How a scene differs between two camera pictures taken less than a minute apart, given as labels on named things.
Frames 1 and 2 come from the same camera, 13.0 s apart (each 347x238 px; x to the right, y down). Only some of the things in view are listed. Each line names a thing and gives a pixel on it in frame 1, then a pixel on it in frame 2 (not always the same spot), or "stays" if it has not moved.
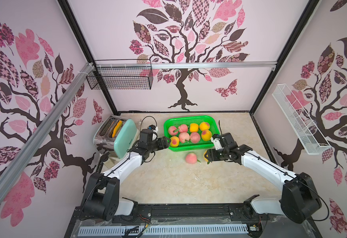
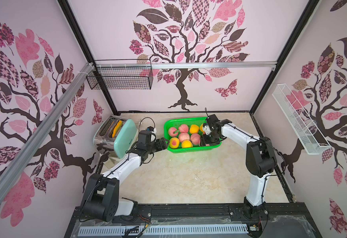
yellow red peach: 174,141 stays
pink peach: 184,136 stays
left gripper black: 165,145 stays
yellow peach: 204,157 -> 187,143
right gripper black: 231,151 -> 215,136
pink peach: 195,137 stays
